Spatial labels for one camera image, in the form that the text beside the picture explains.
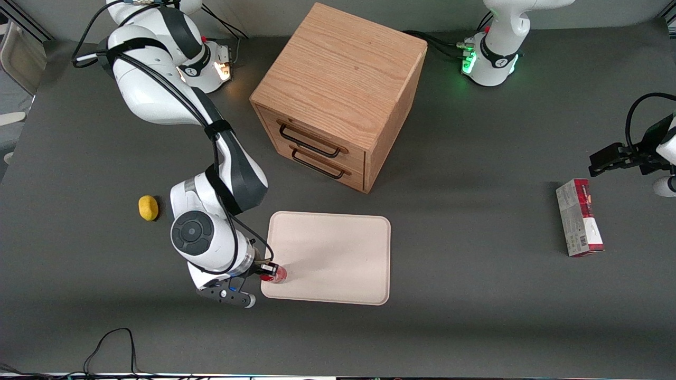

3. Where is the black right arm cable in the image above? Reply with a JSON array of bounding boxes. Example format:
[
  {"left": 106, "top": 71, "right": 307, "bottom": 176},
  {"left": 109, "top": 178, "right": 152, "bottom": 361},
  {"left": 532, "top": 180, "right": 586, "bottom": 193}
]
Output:
[{"left": 71, "top": 0, "right": 275, "bottom": 275}]

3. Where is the white plastic chair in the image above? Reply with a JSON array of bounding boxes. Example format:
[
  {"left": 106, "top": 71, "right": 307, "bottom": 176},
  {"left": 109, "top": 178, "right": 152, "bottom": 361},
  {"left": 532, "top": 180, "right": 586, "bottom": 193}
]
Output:
[{"left": 0, "top": 20, "right": 49, "bottom": 97}]

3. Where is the black metal frame bar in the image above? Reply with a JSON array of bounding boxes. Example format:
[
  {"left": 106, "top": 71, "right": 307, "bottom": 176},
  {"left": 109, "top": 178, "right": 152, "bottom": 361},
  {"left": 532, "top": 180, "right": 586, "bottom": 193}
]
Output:
[{"left": 0, "top": 0, "right": 54, "bottom": 41}]

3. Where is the black base cable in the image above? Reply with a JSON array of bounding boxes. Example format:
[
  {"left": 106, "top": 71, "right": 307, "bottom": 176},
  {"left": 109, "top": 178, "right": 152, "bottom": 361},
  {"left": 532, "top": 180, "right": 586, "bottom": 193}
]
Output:
[
  {"left": 202, "top": 4, "right": 249, "bottom": 64},
  {"left": 404, "top": 29, "right": 473, "bottom": 61}
]

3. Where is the red coke bottle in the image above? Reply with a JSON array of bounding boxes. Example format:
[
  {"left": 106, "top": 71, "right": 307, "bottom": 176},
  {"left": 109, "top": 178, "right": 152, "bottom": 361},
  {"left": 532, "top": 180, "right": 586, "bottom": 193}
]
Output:
[{"left": 260, "top": 265, "right": 288, "bottom": 284}]

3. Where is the oak drawer front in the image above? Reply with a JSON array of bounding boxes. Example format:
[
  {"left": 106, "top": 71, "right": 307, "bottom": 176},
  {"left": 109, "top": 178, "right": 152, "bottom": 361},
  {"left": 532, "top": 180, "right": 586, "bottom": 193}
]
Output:
[
  {"left": 272, "top": 138, "right": 366, "bottom": 192},
  {"left": 261, "top": 108, "right": 367, "bottom": 170}
]

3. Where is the black left base cable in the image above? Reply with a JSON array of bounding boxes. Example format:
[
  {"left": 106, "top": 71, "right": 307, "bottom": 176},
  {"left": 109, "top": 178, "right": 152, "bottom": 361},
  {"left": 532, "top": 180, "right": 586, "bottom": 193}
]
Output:
[{"left": 404, "top": 29, "right": 473, "bottom": 61}]

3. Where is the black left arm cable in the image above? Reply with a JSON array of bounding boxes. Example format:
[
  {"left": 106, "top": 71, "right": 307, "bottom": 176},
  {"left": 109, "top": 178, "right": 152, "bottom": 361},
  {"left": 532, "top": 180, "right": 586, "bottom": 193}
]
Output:
[{"left": 625, "top": 92, "right": 676, "bottom": 154}]

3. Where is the black metal drawer handle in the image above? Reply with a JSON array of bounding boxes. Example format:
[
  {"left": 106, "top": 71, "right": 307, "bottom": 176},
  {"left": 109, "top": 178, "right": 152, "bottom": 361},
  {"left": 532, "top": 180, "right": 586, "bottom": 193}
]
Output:
[
  {"left": 290, "top": 148, "right": 346, "bottom": 180},
  {"left": 278, "top": 122, "right": 343, "bottom": 159}
]

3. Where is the red and white carton box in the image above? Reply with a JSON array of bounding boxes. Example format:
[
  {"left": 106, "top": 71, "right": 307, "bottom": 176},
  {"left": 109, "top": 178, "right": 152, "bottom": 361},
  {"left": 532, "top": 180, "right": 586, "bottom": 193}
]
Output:
[{"left": 556, "top": 178, "right": 605, "bottom": 258}]

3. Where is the cream rectangular tray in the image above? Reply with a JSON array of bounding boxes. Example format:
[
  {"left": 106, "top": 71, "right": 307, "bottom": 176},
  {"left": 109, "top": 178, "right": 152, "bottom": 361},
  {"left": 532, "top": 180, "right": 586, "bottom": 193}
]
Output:
[{"left": 261, "top": 211, "right": 391, "bottom": 306}]

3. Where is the oak wooden drawer cabinet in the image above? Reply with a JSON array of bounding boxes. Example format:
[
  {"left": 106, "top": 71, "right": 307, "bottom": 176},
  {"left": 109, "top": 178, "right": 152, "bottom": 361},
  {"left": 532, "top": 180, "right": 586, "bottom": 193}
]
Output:
[{"left": 249, "top": 2, "right": 428, "bottom": 194}]

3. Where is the yellow toy lemon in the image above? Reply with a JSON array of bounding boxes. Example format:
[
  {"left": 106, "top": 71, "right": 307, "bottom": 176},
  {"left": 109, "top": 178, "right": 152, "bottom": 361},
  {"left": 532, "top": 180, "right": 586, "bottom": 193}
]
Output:
[{"left": 138, "top": 195, "right": 159, "bottom": 222}]

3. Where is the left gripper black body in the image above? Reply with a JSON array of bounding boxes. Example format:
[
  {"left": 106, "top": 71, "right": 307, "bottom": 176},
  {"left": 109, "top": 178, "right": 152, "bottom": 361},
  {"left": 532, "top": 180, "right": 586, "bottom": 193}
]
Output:
[{"left": 621, "top": 145, "right": 672, "bottom": 175}]

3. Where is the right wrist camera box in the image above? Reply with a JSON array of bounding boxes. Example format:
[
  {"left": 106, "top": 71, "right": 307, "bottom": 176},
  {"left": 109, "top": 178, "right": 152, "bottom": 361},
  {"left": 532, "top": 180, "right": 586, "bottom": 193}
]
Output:
[{"left": 197, "top": 284, "right": 257, "bottom": 309}]

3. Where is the black right base cable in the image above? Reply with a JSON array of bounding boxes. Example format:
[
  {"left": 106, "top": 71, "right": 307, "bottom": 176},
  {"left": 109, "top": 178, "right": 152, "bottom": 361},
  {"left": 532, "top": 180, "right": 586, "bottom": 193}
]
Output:
[{"left": 202, "top": 4, "right": 249, "bottom": 64}]

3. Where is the thin black table cable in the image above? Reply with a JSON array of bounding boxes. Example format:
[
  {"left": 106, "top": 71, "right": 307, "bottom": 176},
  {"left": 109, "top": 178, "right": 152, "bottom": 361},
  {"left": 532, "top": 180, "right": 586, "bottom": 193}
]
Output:
[{"left": 82, "top": 327, "right": 140, "bottom": 376}]

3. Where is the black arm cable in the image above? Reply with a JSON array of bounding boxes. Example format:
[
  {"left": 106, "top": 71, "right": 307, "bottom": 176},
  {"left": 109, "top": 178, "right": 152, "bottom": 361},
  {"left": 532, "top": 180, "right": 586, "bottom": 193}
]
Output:
[
  {"left": 71, "top": 0, "right": 275, "bottom": 275},
  {"left": 625, "top": 92, "right": 676, "bottom": 154}
]

